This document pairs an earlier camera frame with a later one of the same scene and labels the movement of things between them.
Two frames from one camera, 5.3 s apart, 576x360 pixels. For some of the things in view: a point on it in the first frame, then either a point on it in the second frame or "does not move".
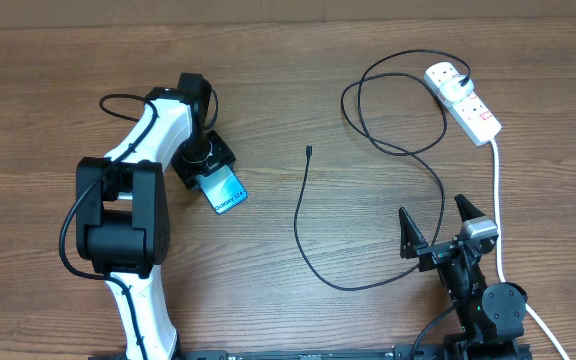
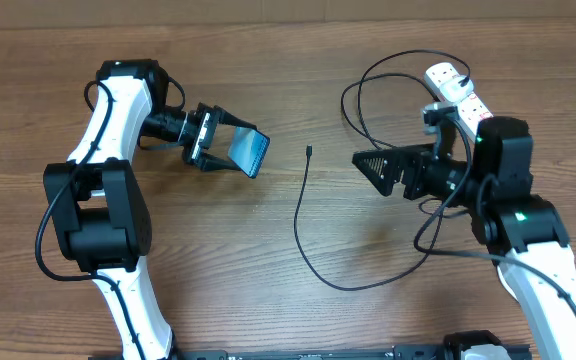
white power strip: x=475 y=119 does not move
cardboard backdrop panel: x=5 y=14 does not move
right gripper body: x=435 y=256 → x=426 y=178
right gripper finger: x=410 y=237 → x=383 y=167
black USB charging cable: x=412 y=155 does not move
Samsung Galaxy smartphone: x=222 y=189 → x=247 y=149
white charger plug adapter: x=452 y=89 does not move
